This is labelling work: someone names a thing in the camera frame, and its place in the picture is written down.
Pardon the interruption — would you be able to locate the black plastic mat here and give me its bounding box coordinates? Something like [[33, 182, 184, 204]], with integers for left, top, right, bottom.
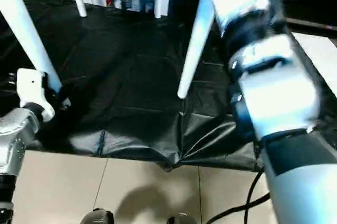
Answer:
[[0, 0, 337, 172]]

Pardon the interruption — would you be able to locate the grey robot lower body part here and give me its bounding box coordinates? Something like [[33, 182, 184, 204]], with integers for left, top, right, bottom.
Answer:
[[166, 211, 197, 224], [81, 207, 116, 224]]

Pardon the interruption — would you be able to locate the black flat screen television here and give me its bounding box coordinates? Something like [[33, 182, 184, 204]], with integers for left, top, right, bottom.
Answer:
[[286, 15, 337, 33]]

